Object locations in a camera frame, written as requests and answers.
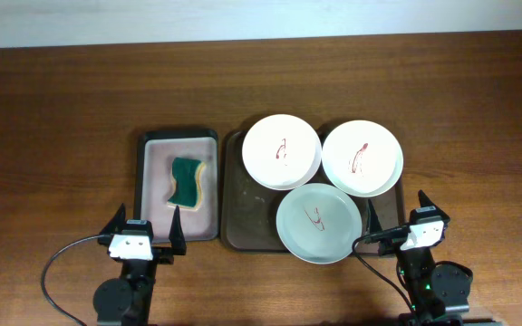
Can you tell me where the green yellow sponge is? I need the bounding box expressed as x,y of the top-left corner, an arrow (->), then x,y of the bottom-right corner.
167,158 -> 205,209

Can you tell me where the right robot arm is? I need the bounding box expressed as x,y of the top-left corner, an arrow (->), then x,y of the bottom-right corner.
364,191 -> 473,325

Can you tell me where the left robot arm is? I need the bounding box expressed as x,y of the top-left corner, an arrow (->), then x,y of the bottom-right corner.
93,206 -> 187,326

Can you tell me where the small black sponge tray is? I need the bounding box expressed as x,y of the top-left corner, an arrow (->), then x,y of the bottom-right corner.
133,129 -> 219,243

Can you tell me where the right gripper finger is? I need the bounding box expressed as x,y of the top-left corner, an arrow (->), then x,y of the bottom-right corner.
417,190 -> 440,213
367,199 -> 382,234

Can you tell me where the pale green front plate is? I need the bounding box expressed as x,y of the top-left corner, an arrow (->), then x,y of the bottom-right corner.
275,183 -> 363,264

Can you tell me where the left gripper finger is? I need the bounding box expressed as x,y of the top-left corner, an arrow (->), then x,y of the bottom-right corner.
100,204 -> 126,235
169,206 -> 187,255

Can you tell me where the white plate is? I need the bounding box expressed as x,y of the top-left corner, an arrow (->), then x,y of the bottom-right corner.
322,120 -> 404,197
242,114 -> 322,190

